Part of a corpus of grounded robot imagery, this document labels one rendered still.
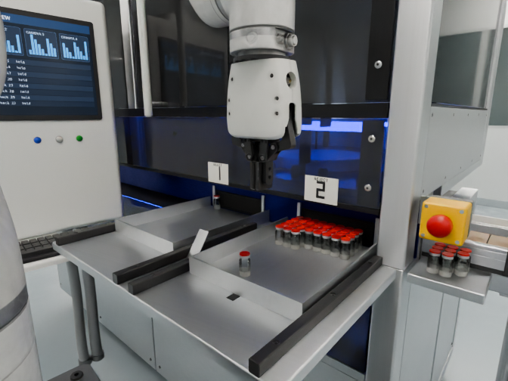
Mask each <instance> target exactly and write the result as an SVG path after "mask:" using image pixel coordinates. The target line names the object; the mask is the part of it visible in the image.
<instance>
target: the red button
mask: <svg viewBox="0 0 508 381"><path fill-rule="evenodd" d="M453 227H454V226H453V222H452V221H451V220H450V219H449V218H448V217H447V216H446V215H441V214H437V215H434V216H432V217H431V218H430V219H429V220H428V221H427V223H426V229H427V231H428V232H429V233H430V234H431V235H432V236H433V237H437V238H443V237H446V236H448V235H449V234H450V233H451V232H452V230H453Z"/></svg>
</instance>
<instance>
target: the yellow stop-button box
mask: <svg viewBox="0 0 508 381"><path fill-rule="evenodd" d="M473 205H474V201H473V200H465V199H459V198H453V197H443V196H438V195H432V196H431V197H430V198H429V199H427V200H425V201H424V202H423V207H422V214H421V220H420V232H419V237H421V238H423V239H427V240H434V241H438V242H441V243H447V244H451V245H455V246H462V245H463V243H464V242H465V240H466V238H467V237H468V236H469V229H470V225H471V219H472V210H473ZM437 214H441V215H446V216H447V217H448V218H449V219H450V220H451V221H452V222H453V226H454V227H453V230H452V232H451V233H450V234H449V235H448V236H446V237H443V238H437V237H433V236H432V235H431V234H430V233H429V232H428V231H427V229H426V223H427V221H428V220H429V219H430V218H431V217H432V216H434V215H437Z"/></svg>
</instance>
